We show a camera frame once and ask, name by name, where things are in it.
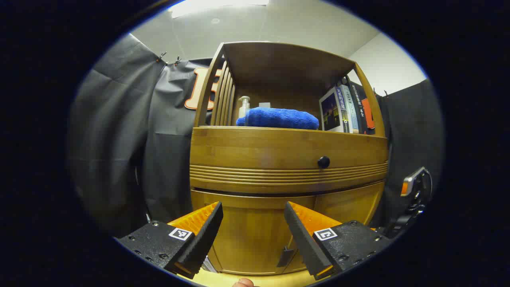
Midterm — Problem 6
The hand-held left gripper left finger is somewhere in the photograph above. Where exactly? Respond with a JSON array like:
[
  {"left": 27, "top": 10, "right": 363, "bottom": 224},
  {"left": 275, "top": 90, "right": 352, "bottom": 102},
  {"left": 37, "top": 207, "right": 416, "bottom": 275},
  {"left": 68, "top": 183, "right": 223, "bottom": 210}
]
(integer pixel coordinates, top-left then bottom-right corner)
[{"left": 115, "top": 201, "right": 224, "bottom": 279}]

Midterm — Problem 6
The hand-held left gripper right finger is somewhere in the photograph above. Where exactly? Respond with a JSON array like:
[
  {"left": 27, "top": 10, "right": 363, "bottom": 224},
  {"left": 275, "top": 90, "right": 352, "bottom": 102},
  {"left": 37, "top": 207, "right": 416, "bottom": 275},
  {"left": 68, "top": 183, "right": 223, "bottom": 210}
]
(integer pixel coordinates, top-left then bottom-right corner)
[{"left": 284, "top": 201, "right": 393, "bottom": 281}]

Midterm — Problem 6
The wooden cabinet door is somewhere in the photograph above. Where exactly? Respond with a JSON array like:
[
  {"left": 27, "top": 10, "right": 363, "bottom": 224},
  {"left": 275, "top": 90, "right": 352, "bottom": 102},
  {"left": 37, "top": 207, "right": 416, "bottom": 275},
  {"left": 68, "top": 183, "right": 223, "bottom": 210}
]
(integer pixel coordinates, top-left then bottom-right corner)
[
  {"left": 285, "top": 181, "right": 385, "bottom": 273},
  {"left": 191, "top": 189, "right": 317, "bottom": 275}
]

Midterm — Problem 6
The wooden double-door shoe cabinet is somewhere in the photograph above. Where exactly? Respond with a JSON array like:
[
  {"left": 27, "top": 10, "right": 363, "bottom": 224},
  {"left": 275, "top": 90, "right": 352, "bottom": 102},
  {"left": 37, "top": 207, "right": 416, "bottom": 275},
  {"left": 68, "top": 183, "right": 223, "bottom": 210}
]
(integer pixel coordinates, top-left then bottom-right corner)
[{"left": 189, "top": 41, "right": 389, "bottom": 276}]

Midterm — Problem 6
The wooden cabinet drawer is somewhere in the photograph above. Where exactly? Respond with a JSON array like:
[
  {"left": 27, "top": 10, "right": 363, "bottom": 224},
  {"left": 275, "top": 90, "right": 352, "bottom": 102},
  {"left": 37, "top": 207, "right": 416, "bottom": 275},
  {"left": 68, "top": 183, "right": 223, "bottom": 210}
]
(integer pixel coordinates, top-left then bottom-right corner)
[{"left": 190, "top": 127, "right": 389, "bottom": 195}]

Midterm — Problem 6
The dark spine book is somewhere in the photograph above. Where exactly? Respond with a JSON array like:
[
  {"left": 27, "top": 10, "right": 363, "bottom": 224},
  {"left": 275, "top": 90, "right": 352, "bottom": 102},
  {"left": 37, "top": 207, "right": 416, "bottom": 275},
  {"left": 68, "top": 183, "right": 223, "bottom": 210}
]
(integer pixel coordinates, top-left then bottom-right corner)
[{"left": 347, "top": 82, "right": 376, "bottom": 135}]

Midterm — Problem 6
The pale spine book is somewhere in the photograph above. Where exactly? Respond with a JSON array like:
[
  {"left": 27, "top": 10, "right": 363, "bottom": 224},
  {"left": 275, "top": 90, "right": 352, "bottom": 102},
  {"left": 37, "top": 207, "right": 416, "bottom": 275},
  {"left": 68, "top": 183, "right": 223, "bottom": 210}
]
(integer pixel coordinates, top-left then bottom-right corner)
[{"left": 339, "top": 85, "right": 360, "bottom": 134}]

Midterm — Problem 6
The blue folded towel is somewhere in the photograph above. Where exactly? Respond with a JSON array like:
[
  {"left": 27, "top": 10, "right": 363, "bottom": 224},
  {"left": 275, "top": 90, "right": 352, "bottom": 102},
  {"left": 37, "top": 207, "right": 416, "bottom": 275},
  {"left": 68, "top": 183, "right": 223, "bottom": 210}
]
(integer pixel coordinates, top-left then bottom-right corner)
[{"left": 236, "top": 107, "right": 320, "bottom": 130}]

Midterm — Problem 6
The blue-grey book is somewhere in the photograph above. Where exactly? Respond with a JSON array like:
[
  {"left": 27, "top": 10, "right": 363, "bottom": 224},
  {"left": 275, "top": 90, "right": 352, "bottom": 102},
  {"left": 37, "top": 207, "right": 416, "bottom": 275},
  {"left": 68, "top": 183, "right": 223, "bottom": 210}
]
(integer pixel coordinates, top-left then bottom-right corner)
[{"left": 320, "top": 88, "right": 345, "bottom": 133}]

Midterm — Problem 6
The black backdrop cloth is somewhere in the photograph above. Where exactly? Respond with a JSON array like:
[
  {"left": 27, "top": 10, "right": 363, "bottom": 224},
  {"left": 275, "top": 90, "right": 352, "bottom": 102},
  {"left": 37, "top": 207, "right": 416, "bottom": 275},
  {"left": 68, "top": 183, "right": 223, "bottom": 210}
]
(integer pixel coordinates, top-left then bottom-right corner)
[{"left": 68, "top": 34, "right": 445, "bottom": 240}]

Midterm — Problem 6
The clear pump bottle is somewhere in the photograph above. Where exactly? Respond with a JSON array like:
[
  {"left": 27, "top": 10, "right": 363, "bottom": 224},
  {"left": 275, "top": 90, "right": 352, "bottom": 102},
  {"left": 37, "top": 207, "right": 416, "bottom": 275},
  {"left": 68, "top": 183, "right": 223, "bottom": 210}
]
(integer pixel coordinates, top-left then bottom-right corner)
[{"left": 238, "top": 96, "right": 251, "bottom": 120}]

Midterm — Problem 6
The ceiling light panel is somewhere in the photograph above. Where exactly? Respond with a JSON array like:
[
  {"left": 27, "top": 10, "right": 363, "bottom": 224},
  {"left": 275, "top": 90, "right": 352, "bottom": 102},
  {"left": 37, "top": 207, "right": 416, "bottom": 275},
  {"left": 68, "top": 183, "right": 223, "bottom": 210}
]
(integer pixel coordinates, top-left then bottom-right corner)
[{"left": 171, "top": 0, "right": 270, "bottom": 19}]

